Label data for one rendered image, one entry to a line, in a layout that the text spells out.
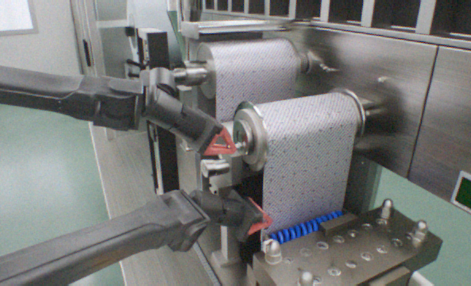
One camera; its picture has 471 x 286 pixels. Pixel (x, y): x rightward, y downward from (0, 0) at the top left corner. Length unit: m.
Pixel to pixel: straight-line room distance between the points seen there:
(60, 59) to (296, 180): 5.63
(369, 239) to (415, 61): 0.39
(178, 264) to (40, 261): 0.52
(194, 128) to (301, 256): 0.34
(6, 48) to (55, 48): 0.70
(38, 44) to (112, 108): 5.56
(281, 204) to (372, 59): 0.40
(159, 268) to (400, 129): 0.66
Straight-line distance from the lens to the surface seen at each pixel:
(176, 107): 0.58
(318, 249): 0.75
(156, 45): 0.85
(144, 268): 0.90
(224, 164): 0.71
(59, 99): 0.58
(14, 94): 0.60
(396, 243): 0.83
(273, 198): 0.71
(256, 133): 0.63
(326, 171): 0.77
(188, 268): 0.88
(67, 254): 0.43
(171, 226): 0.52
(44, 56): 6.13
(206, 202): 0.61
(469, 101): 0.72
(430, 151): 0.78
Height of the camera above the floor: 1.52
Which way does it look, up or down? 25 degrees down
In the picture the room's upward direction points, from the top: straight up
